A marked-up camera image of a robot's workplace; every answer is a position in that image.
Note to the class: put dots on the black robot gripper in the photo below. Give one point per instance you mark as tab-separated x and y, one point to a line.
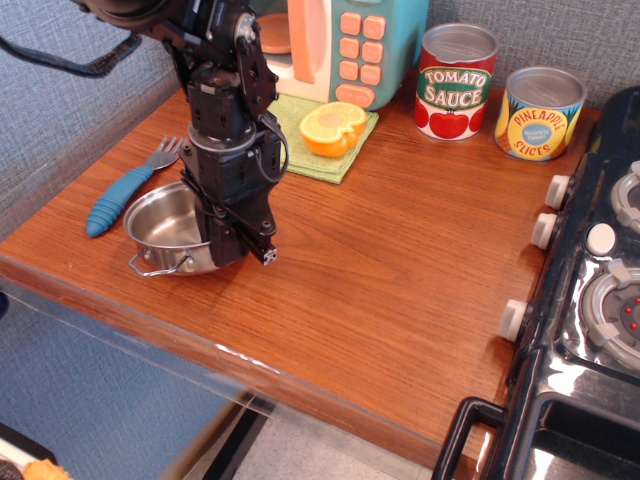
232	181

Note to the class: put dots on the small stainless steel pot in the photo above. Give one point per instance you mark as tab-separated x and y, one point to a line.
162	224

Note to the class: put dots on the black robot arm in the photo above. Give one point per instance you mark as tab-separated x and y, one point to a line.
217	54

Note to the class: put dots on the green cloth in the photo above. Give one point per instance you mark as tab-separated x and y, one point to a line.
289	112

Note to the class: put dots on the orange toy pepper half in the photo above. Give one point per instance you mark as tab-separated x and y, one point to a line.
332	129

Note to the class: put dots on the teal toy microwave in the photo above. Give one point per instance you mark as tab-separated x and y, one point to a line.
350	51

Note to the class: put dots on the orange toy object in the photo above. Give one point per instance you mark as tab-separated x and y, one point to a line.
44	470

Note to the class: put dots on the tomato sauce can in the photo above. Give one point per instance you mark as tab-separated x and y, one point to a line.
454	78

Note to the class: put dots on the white stove knob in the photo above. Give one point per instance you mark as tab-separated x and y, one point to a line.
556	191
512	318
543	230

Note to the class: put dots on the pineapple slices can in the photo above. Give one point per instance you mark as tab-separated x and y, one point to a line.
539	113

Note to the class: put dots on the white stove button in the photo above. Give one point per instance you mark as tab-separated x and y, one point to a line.
600	239

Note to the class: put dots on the black toy stove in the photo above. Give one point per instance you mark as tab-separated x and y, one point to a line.
572	411

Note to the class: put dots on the grey stove burner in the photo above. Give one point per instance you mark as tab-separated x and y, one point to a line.
626	214
610	312

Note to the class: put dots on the blue handled toy fork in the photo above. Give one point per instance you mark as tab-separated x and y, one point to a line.
109	206

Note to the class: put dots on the black oven door handle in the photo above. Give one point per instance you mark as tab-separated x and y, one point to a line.
471	411

